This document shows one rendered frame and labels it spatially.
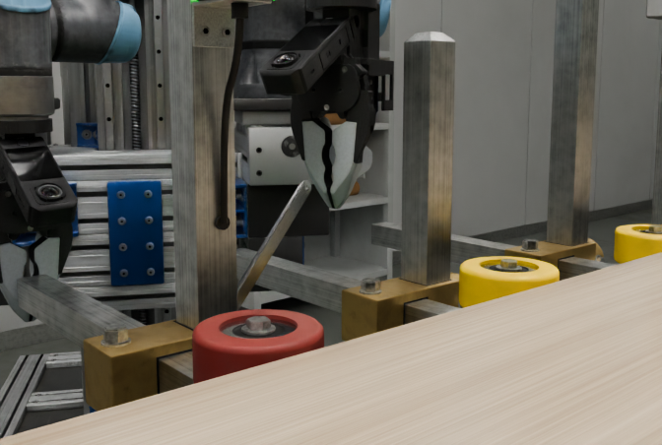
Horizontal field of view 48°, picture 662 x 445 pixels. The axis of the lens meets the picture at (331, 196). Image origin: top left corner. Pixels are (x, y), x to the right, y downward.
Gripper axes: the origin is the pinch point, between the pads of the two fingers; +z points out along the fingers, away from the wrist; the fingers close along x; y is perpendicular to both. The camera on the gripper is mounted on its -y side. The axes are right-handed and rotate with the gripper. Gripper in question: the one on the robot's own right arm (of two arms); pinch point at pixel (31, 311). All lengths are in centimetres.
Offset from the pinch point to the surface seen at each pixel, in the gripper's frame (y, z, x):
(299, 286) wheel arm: -15.5, -2.2, -23.5
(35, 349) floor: 226, 89, -74
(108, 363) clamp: -30.8, -5.2, 5.0
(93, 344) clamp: -27.9, -5.7, 4.8
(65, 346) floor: 221, 88, -84
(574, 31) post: -29, -30, -52
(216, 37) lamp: -30.1, -27.5, -4.2
